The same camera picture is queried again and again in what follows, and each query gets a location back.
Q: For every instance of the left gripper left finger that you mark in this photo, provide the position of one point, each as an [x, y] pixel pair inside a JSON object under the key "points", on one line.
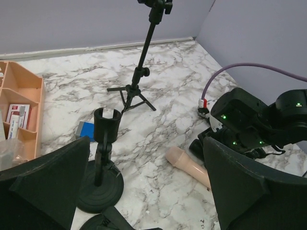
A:
{"points": [[42, 194]]}

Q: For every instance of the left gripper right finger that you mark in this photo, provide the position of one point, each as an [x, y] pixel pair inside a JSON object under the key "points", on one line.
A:
{"points": [[249, 195]]}

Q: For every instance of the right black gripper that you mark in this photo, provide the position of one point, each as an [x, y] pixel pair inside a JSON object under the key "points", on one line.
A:
{"points": [[244, 120]]}

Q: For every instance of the black tripod mic stand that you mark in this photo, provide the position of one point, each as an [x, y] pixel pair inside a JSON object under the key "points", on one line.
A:
{"points": [[131, 94]]}

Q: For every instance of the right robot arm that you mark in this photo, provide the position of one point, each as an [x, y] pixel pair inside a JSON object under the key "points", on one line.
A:
{"points": [[289, 120]]}

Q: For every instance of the back round-base mic stand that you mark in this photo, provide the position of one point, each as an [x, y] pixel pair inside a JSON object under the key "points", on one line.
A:
{"points": [[103, 182]]}

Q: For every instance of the round-base mic stand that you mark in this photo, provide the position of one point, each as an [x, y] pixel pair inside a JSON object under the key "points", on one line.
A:
{"points": [[103, 182], [109, 219]]}

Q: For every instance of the middle round-base mic stand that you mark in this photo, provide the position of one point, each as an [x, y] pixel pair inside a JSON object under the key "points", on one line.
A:
{"points": [[109, 219]]}

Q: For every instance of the clear plastic bag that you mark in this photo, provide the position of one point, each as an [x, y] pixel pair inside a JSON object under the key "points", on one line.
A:
{"points": [[12, 153]]}

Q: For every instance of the blue small box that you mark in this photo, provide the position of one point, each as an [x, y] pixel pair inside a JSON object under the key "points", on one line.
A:
{"points": [[85, 129]]}

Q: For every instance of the beige microphone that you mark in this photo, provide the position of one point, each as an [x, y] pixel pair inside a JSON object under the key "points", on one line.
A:
{"points": [[181, 160]]}

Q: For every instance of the red white staple box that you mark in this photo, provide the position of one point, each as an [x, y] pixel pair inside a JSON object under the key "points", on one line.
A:
{"points": [[23, 110]]}

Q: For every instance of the orange plastic file organizer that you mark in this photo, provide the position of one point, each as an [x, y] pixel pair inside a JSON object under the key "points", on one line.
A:
{"points": [[22, 96]]}

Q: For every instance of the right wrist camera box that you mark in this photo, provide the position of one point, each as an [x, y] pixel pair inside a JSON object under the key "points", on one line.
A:
{"points": [[204, 110]]}

